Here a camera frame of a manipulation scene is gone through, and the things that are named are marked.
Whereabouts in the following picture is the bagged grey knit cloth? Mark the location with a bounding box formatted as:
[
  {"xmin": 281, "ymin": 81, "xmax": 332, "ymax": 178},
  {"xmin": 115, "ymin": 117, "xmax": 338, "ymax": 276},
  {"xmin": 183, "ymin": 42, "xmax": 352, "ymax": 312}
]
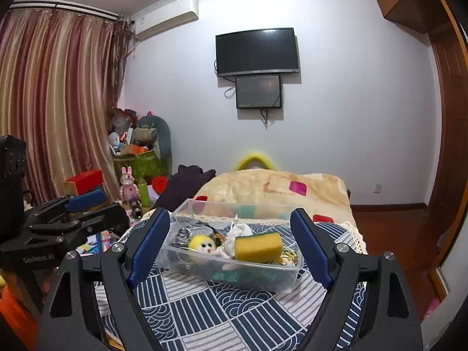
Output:
[{"xmin": 171, "ymin": 225, "xmax": 206, "ymax": 248}]

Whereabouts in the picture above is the yellow-haired rag doll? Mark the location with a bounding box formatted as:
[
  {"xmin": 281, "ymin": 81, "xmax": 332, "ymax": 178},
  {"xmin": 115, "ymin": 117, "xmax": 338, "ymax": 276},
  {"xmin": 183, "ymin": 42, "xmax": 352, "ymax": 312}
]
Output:
[{"xmin": 188, "ymin": 235, "xmax": 231, "ymax": 258}]

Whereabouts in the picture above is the yellow green sponge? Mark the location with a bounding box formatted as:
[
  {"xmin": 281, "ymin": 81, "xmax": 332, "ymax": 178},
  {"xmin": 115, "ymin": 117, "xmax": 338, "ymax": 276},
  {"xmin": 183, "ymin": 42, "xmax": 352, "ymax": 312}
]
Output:
[{"xmin": 234, "ymin": 232, "xmax": 283, "ymax": 263}]

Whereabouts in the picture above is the clear plastic storage bin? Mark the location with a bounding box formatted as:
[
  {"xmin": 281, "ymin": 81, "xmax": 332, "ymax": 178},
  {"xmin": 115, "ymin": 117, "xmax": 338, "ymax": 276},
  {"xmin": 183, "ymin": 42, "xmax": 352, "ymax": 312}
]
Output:
[{"xmin": 156, "ymin": 200, "xmax": 304, "ymax": 293}]

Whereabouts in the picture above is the green knitted item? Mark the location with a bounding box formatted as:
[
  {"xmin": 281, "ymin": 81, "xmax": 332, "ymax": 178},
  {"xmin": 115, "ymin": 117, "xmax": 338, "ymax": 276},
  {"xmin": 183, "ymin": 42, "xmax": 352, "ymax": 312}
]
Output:
[{"xmin": 211, "ymin": 269, "xmax": 297, "ymax": 292}]

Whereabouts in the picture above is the white drawstring pouch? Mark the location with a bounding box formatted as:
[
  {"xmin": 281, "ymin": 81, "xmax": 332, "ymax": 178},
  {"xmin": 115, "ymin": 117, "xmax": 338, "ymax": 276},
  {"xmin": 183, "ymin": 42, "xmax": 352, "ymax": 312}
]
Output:
[{"xmin": 222, "ymin": 223, "xmax": 253, "ymax": 259}]

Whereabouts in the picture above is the red box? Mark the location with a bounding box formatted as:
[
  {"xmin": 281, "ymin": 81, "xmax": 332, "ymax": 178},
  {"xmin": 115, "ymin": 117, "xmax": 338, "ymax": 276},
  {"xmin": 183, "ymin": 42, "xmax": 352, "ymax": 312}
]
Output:
[{"xmin": 64, "ymin": 170, "xmax": 104, "ymax": 196}]

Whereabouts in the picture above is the pink rabbit toy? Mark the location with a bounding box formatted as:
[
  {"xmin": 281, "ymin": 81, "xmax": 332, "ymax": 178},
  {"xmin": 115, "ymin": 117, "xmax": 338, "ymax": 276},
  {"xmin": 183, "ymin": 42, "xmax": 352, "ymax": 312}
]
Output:
[{"xmin": 120, "ymin": 166, "xmax": 140, "ymax": 209}]

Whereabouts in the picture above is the green bottle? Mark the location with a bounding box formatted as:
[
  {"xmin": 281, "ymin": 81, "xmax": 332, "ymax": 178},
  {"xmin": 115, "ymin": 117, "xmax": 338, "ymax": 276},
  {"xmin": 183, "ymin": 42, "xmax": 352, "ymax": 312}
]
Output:
[{"xmin": 137, "ymin": 178, "xmax": 152, "ymax": 208}]

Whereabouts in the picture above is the beige fleece blanket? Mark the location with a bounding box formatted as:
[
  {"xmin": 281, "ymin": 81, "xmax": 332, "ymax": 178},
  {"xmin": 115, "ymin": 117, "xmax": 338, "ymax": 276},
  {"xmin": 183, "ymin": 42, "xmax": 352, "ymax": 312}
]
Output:
[{"xmin": 196, "ymin": 169, "xmax": 356, "ymax": 227}]

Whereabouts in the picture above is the dark purple garment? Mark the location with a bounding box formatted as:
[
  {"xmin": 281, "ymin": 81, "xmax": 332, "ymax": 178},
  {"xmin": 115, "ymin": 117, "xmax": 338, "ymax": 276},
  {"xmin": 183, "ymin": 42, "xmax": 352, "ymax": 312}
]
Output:
[{"xmin": 153, "ymin": 165, "xmax": 216, "ymax": 211}]

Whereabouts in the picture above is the green storage box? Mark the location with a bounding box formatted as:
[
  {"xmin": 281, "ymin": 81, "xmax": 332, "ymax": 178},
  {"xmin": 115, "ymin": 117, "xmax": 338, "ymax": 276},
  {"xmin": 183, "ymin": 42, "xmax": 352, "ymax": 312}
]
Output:
[{"xmin": 113, "ymin": 151, "xmax": 168, "ymax": 183}]

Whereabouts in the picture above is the blue white patterned cloth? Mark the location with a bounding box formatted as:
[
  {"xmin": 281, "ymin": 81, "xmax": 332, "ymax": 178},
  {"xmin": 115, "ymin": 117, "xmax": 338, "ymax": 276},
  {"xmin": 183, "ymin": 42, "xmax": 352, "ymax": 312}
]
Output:
[{"xmin": 93, "ymin": 215, "xmax": 368, "ymax": 351}]

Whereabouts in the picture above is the grey green plush toy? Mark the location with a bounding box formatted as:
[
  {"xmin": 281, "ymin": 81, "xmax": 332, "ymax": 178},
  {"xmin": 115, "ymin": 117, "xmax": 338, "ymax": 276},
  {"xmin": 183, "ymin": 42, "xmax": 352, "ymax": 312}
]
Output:
[{"xmin": 131, "ymin": 115, "xmax": 172, "ymax": 176}]

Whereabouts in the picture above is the yellow plush headband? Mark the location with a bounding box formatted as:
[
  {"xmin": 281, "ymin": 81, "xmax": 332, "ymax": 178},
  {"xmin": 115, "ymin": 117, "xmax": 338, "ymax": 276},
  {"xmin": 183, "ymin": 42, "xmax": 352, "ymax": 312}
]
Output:
[{"xmin": 234, "ymin": 152, "xmax": 277, "ymax": 171}]

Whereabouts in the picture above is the brown wooden door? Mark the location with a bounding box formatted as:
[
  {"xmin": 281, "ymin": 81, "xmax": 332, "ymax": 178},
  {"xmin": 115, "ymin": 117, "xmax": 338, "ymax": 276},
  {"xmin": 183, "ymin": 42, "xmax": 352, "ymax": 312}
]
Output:
[{"xmin": 429, "ymin": 23, "xmax": 467, "ymax": 267}]

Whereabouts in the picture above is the striped red beige curtain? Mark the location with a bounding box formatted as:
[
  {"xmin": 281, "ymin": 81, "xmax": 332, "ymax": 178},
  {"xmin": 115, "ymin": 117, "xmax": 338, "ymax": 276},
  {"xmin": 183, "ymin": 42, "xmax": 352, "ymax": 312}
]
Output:
[{"xmin": 1, "ymin": 8, "xmax": 119, "ymax": 203}]

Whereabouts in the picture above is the white air conditioner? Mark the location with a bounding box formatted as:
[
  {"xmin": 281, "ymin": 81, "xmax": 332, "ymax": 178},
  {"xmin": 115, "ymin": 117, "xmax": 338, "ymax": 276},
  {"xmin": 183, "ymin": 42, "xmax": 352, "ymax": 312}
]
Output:
[{"xmin": 132, "ymin": 0, "xmax": 199, "ymax": 42}]

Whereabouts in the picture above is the wooden upper cabinet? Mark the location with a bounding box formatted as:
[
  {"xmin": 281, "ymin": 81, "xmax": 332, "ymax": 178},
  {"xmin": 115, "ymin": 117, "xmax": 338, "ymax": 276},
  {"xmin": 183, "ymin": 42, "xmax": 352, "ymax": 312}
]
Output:
[{"xmin": 377, "ymin": 0, "xmax": 449, "ymax": 34}]

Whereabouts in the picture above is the small black wall monitor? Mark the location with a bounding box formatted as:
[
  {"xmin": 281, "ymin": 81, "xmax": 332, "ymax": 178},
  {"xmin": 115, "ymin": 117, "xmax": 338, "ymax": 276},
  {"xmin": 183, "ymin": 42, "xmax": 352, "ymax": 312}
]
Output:
[{"xmin": 235, "ymin": 75, "xmax": 282, "ymax": 109}]

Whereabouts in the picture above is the large black wall television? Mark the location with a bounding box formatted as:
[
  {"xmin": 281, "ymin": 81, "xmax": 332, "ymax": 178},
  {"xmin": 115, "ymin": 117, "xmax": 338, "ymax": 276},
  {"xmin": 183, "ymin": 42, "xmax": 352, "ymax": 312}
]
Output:
[{"xmin": 216, "ymin": 28, "xmax": 300, "ymax": 77}]

